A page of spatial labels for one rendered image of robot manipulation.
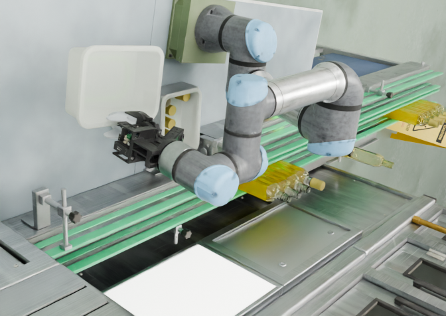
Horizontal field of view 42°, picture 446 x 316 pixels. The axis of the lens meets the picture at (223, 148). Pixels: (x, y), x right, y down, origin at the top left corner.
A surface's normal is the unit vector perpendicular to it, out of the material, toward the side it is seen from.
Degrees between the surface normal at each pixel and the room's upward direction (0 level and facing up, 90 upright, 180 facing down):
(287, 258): 91
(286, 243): 90
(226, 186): 6
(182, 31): 90
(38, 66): 0
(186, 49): 2
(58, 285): 90
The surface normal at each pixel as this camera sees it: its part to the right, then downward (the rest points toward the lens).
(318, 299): 0.07, -0.93
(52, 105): 0.75, 0.29
